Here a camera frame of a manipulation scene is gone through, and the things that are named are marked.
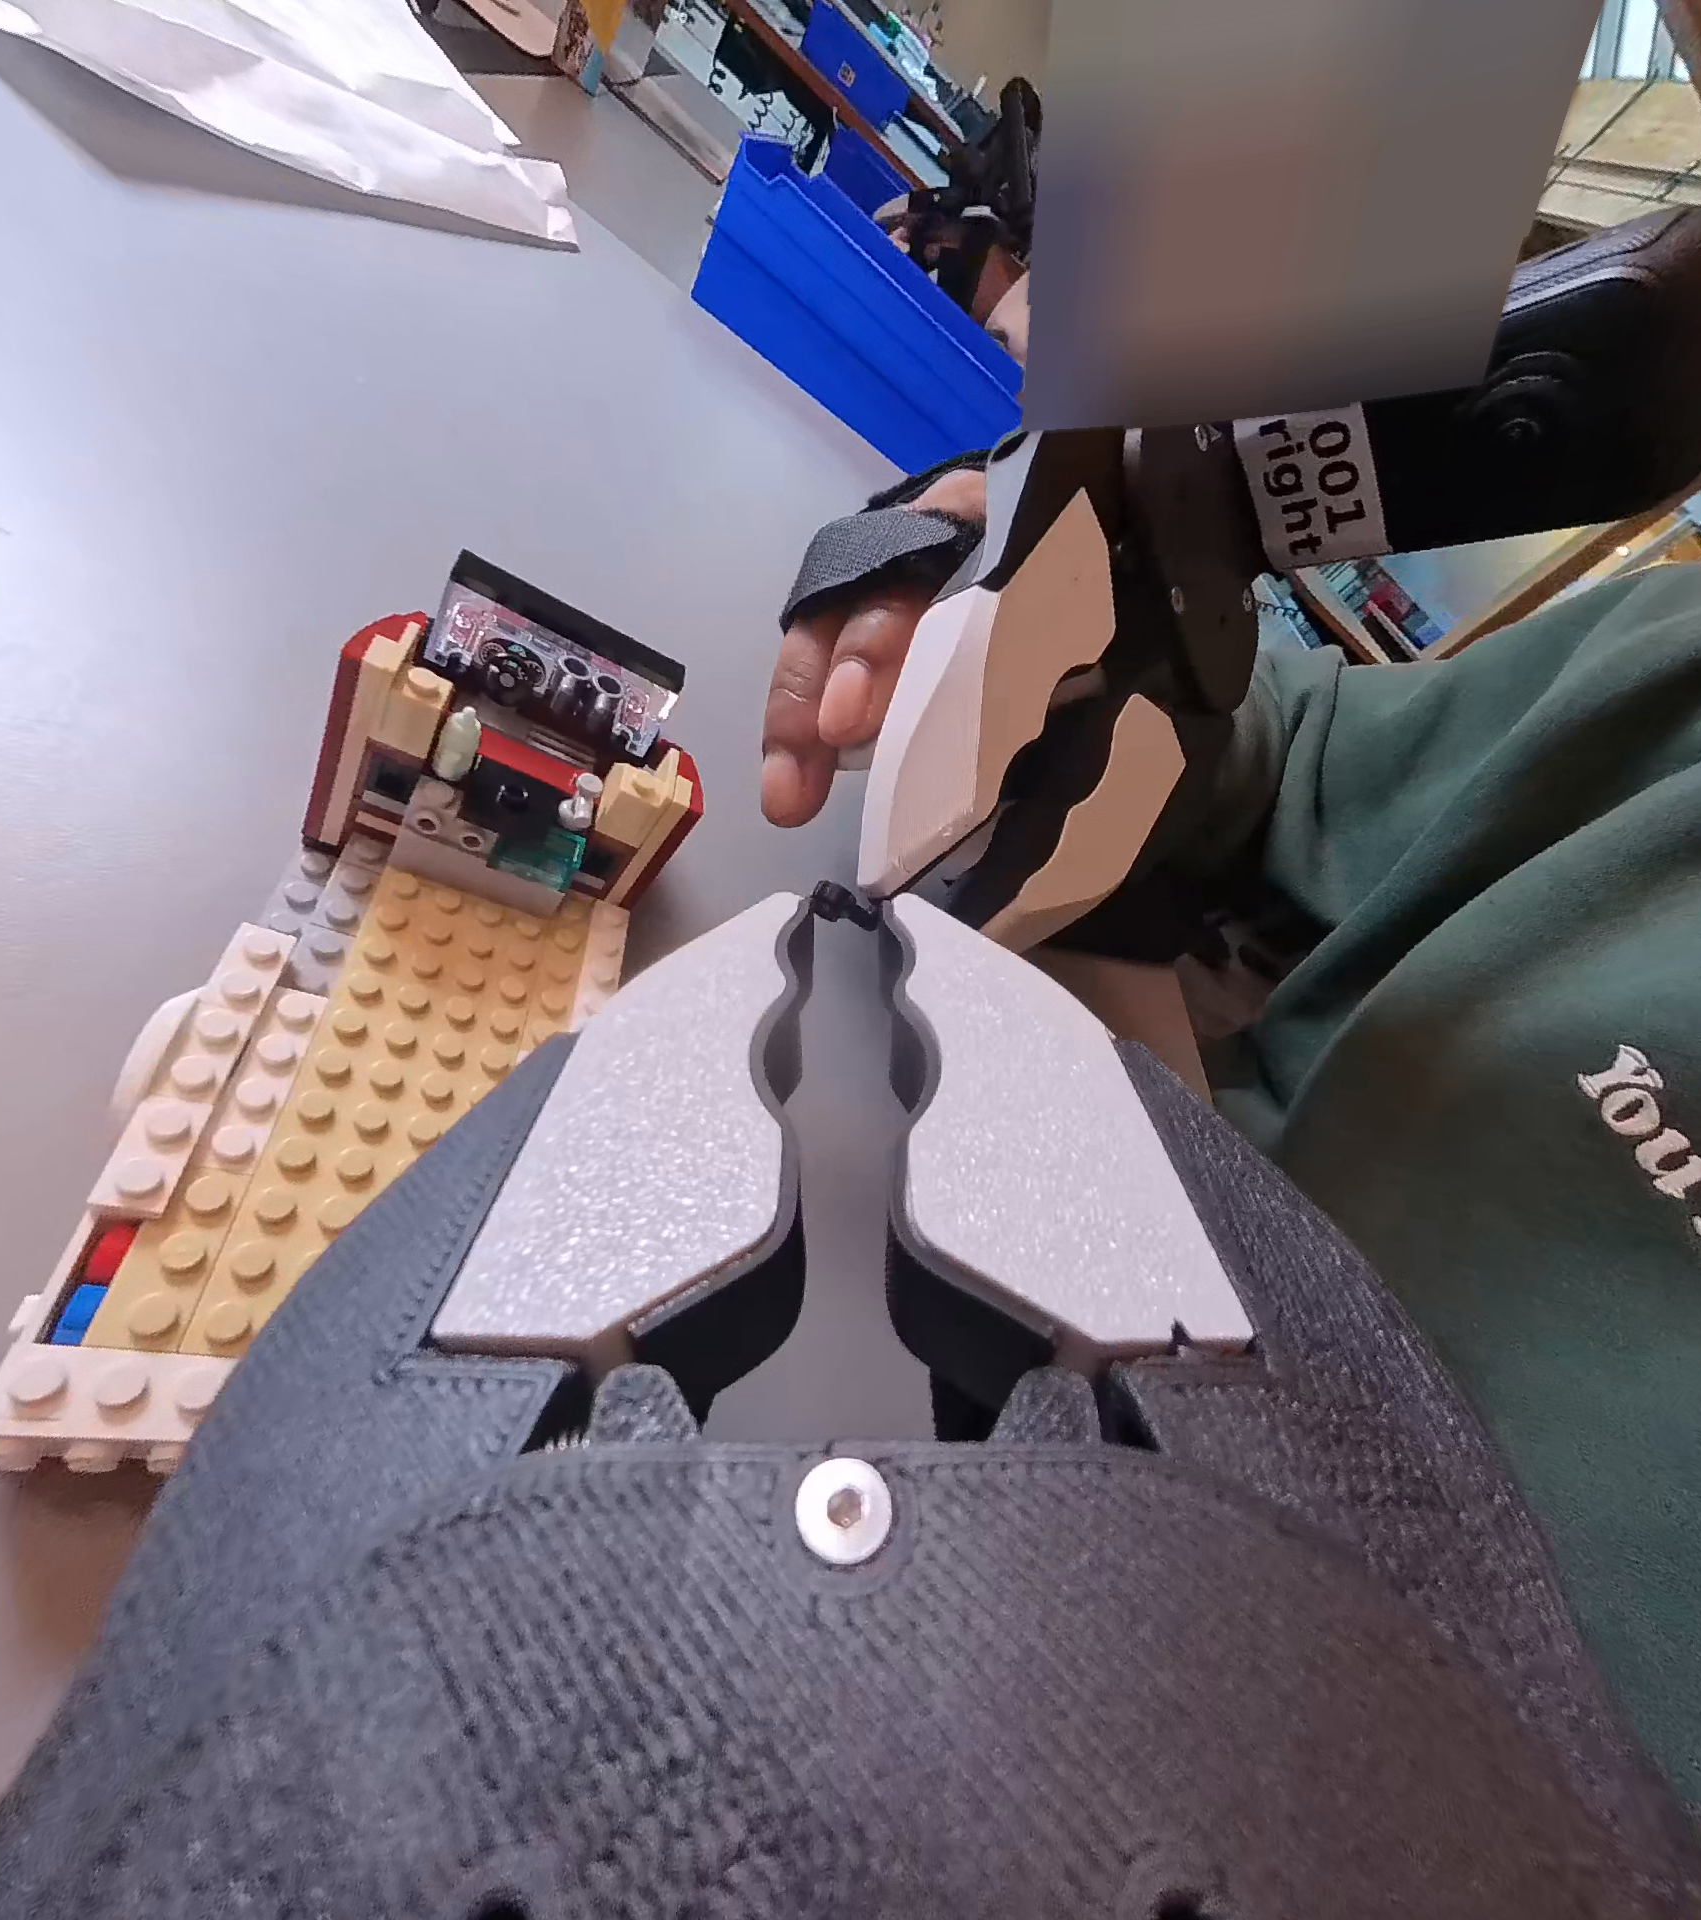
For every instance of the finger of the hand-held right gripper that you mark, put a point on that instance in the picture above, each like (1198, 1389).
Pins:
(1112, 798)
(968, 721)

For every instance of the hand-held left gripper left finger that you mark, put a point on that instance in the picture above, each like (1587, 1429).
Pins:
(625, 1187)

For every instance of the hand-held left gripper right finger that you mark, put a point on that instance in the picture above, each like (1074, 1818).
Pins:
(1059, 1187)

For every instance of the black clip brick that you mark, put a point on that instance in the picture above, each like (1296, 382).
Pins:
(843, 906)

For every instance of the toy brick camper van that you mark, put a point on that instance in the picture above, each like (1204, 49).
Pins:
(384, 1051)

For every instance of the transparent teal brick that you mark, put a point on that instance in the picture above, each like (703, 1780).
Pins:
(544, 859)

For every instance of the grey tap brick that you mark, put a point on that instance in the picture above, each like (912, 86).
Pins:
(584, 798)

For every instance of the black square tile brick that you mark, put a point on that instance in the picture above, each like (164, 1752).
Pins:
(497, 798)

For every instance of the mint green cylinder brick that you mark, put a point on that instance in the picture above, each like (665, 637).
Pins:
(455, 741)

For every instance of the person's right forearm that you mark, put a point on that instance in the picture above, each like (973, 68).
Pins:
(1465, 751)

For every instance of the grey desk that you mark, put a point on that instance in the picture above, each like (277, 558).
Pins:
(189, 374)

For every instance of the blue storage bin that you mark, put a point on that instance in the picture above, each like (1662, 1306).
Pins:
(851, 331)
(857, 53)

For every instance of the person's sweater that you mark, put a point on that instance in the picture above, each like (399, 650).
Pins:
(1613, 1424)

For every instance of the white paper bag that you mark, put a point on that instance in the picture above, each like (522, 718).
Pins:
(311, 105)

